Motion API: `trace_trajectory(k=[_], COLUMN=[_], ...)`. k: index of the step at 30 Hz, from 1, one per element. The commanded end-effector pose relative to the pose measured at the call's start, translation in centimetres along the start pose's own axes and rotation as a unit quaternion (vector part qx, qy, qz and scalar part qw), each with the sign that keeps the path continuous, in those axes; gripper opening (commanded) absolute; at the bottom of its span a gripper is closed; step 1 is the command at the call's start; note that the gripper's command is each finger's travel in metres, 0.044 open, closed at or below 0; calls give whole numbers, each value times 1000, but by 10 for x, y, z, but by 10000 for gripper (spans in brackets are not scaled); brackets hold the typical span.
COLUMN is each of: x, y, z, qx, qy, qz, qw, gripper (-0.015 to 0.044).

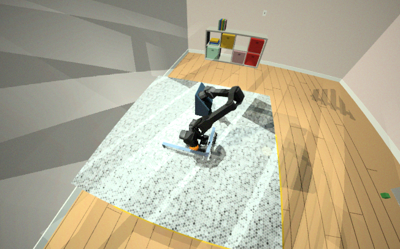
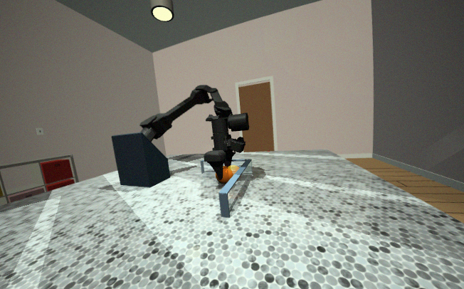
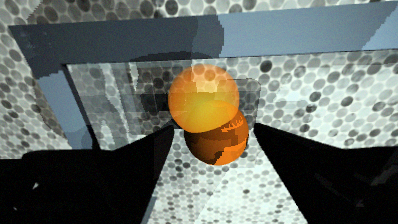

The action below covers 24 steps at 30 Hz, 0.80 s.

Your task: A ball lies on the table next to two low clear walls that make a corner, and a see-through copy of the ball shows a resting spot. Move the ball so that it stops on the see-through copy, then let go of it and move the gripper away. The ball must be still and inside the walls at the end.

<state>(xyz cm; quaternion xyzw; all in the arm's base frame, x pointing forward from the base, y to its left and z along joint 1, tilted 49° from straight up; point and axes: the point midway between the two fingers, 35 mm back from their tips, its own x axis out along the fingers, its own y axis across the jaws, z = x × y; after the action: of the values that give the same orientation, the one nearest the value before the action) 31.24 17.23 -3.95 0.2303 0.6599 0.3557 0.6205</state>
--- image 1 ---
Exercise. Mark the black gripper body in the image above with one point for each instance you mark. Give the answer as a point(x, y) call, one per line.
point(204, 138)

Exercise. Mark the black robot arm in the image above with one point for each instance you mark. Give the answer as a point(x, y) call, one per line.
point(205, 123)

